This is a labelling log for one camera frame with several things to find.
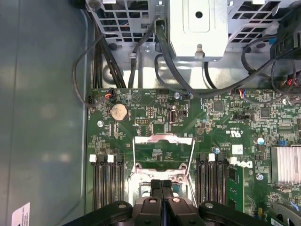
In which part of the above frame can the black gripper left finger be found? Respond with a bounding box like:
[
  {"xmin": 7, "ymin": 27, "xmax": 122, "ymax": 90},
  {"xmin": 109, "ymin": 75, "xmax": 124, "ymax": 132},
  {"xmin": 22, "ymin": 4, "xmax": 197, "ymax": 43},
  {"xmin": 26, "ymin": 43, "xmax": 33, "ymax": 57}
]
[{"xmin": 68, "ymin": 179, "xmax": 164, "ymax": 226}]

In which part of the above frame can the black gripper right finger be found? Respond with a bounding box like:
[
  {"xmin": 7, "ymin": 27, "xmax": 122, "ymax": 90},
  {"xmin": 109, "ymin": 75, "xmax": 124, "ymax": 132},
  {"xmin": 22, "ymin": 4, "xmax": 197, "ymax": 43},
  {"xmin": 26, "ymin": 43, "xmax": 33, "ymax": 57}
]
[{"xmin": 162, "ymin": 180, "xmax": 259, "ymax": 226}]

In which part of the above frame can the thin wire locking lever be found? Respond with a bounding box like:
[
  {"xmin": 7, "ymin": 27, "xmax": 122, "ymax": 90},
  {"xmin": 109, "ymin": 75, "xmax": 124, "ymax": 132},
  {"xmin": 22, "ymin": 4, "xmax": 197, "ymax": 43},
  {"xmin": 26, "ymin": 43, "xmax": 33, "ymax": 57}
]
[{"xmin": 187, "ymin": 175, "xmax": 197, "ymax": 208}]

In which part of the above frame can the metal CPU socket cover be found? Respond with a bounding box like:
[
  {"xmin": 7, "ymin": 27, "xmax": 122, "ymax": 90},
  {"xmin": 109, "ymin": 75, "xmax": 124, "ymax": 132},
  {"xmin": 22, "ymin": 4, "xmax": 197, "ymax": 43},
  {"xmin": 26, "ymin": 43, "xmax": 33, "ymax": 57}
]
[{"xmin": 132, "ymin": 133, "xmax": 196, "ymax": 176}]

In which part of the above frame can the CPU socket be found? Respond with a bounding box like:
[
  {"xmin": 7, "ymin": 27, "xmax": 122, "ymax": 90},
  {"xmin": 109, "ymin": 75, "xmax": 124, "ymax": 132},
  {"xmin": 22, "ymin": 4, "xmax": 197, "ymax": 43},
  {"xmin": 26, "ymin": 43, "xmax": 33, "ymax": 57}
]
[{"xmin": 128, "ymin": 168, "xmax": 196, "ymax": 208}]

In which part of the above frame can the RAM slot with black clips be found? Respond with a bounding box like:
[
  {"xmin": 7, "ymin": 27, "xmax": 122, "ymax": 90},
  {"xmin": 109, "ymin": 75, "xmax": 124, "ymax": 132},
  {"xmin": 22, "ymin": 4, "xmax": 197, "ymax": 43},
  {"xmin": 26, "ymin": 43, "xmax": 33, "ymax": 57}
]
[
  {"xmin": 198, "ymin": 153, "xmax": 207, "ymax": 203},
  {"xmin": 216, "ymin": 153, "xmax": 228, "ymax": 206},
  {"xmin": 98, "ymin": 154, "xmax": 107, "ymax": 208},
  {"xmin": 116, "ymin": 154, "xmax": 126, "ymax": 202}
]

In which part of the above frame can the RAM slot with white clips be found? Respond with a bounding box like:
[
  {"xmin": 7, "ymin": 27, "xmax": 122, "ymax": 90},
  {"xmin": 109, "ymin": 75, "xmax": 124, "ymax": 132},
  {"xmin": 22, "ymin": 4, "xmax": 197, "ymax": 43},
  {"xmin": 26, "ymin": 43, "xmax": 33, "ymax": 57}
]
[
  {"xmin": 90, "ymin": 154, "xmax": 101, "ymax": 211},
  {"xmin": 207, "ymin": 153, "xmax": 216, "ymax": 202},
  {"xmin": 107, "ymin": 154, "xmax": 116, "ymax": 204}
]

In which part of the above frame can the black graphics card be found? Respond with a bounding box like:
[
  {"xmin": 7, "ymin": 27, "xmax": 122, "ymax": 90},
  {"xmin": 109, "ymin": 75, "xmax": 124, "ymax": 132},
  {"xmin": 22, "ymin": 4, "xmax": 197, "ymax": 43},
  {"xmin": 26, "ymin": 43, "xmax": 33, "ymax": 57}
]
[{"xmin": 227, "ymin": 163, "xmax": 245, "ymax": 212}]

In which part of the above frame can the internal USB port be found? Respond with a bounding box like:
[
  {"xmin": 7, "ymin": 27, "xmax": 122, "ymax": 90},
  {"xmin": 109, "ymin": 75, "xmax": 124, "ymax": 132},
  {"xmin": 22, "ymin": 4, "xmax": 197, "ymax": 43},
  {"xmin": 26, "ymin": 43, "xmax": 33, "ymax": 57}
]
[{"xmin": 168, "ymin": 110, "xmax": 178, "ymax": 124}]

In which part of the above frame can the green motherboard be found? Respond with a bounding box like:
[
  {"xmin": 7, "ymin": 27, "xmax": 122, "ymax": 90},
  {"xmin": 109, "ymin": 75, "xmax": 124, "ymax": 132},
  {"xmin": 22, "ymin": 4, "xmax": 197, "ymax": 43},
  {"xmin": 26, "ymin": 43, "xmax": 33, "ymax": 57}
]
[{"xmin": 87, "ymin": 88, "xmax": 301, "ymax": 226}]

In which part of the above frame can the round coin battery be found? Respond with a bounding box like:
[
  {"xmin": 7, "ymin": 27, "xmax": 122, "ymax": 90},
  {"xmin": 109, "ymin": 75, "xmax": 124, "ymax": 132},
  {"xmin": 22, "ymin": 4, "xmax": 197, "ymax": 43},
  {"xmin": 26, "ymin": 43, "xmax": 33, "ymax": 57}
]
[{"xmin": 110, "ymin": 104, "xmax": 129, "ymax": 122}]

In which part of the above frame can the silver finned heatsink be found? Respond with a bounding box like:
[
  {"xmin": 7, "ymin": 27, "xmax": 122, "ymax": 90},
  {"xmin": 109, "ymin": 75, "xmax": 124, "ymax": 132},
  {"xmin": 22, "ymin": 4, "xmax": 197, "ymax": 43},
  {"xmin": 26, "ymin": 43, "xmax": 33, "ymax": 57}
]
[{"xmin": 270, "ymin": 145, "xmax": 301, "ymax": 185}]

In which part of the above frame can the black open PC case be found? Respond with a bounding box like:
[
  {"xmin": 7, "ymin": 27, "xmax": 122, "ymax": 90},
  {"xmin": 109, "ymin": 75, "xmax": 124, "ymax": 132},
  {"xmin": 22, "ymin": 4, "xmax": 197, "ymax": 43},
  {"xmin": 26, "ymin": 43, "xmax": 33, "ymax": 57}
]
[{"xmin": 0, "ymin": 0, "xmax": 301, "ymax": 226}]

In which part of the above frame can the silver metal drive cage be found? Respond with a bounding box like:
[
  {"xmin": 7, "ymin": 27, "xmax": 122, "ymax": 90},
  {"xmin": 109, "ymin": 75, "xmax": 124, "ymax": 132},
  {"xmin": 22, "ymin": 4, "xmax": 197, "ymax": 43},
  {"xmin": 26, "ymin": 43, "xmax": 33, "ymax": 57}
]
[{"xmin": 86, "ymin": 0, "xmax": 301, "ymax": 62}]

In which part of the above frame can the thick black cable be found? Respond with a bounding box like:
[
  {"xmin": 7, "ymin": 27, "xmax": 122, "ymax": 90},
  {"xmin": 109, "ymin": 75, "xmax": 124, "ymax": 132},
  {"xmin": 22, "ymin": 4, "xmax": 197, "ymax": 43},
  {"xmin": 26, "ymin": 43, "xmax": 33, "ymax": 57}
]
[{"xmin": 155, "ymin": 20, "xmax": 283, "ymax": 98}]

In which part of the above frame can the black cable bundle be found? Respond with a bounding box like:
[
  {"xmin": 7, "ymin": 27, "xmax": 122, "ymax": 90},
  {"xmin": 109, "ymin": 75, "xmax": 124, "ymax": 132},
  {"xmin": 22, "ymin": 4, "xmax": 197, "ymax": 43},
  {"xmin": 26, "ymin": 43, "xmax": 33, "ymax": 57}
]
[{"xmin": 93, "ymin": 42, "xmax": 104, "ymax": 89}]

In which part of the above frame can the thin black cable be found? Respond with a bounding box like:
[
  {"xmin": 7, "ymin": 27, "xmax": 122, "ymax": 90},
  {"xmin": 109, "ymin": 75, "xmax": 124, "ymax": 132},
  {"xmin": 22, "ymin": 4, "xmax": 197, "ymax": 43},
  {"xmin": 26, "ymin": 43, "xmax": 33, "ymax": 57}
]
[{"xmin": 72, "ymin": 32, "xmax": 113, "ymax": 109}]

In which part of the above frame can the black cable connector block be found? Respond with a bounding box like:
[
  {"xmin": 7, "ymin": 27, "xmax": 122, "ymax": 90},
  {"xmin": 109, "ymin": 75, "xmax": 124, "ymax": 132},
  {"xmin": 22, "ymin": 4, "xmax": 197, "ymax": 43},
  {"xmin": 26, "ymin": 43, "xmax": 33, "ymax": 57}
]
[{"xmin": 270, "ymin": 21, "xmax": 301, "ymax": 59}]

